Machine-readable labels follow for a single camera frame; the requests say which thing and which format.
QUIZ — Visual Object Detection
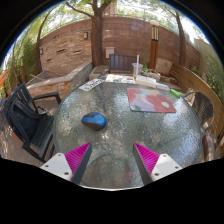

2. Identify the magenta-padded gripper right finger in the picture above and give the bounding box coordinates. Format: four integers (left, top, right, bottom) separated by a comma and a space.
132, 142, 184, 186

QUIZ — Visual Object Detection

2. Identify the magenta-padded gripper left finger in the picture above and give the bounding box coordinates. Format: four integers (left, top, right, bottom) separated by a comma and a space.
39, 142, 93, 185

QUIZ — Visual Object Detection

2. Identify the blue computer mouse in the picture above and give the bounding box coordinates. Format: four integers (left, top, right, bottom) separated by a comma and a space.
81, 112, 108, 131

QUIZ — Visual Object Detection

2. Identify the brown wicker chair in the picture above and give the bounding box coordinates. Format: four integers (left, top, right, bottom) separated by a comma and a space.
182, 91, 216, 161

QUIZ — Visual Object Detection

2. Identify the clear plastic cup with straw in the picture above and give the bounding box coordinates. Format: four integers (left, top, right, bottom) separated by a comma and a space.
132, 54, 144, 79

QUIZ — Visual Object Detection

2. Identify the floral print mouse pad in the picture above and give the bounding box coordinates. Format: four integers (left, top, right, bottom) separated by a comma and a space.
126, 87, 177, 114

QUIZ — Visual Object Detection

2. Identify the dark wooden slatted chair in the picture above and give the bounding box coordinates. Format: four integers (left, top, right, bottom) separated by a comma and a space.
108, 53, 141, 74

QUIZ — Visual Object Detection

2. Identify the white licence plate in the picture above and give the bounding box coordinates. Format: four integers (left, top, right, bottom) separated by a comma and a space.
78, 78, 106, 92

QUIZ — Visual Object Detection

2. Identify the slim tree trunk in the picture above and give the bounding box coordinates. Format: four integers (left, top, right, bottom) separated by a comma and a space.
166, 9, 188, 66

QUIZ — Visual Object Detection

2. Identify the black plastic chair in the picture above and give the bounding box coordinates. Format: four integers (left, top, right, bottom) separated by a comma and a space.
1, 83, 63, 164

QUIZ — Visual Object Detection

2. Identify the raised stone garden bed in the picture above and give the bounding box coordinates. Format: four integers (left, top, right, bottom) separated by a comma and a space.
26, 60, 94, 98

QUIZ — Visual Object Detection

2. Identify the beige stone slab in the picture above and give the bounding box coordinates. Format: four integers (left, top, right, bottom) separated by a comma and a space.
155, 58, 173, 76

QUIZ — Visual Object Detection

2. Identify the curved wooden slat bench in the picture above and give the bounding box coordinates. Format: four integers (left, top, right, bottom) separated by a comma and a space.
169, 63, 224, 148

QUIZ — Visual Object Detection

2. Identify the forked tree trunk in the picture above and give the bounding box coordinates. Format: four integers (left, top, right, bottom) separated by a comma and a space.
66, 0, 118, 67

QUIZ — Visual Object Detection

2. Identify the white wall utility box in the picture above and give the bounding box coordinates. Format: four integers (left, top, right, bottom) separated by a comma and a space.
105, 46, 115, 60

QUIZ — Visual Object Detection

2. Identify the wooden garden lamp post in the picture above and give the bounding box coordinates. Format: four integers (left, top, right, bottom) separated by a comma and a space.
148, 19, 160, 70

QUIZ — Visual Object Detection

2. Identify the white concrete planter box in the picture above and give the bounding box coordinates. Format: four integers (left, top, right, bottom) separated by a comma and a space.
141, 68, 162, 83

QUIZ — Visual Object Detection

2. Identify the small white blue booklet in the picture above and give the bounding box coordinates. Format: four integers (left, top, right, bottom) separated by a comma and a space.
155, 82, 171, 92

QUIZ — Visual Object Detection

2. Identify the green plastic case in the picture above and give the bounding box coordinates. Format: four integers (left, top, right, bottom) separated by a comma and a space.
169, 88, 182, 99

